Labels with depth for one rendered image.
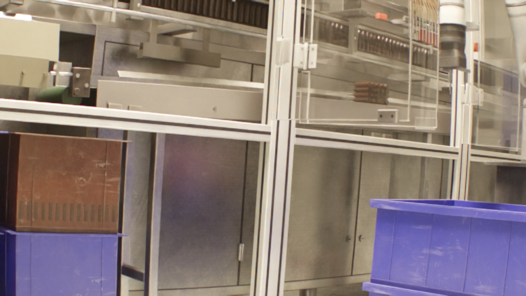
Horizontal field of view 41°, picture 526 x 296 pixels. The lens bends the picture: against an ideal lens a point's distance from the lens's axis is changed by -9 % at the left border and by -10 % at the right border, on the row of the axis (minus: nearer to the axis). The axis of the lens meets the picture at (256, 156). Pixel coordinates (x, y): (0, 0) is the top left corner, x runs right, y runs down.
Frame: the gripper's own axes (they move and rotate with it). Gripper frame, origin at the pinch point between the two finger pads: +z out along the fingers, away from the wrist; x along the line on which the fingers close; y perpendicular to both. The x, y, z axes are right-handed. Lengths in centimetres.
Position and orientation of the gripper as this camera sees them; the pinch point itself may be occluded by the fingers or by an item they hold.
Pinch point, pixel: (457, 93)
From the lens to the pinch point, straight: 195.5
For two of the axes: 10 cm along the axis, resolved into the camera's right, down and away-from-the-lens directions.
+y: -8.1, -0.6, -5.8
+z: -0.7, 10.0, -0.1
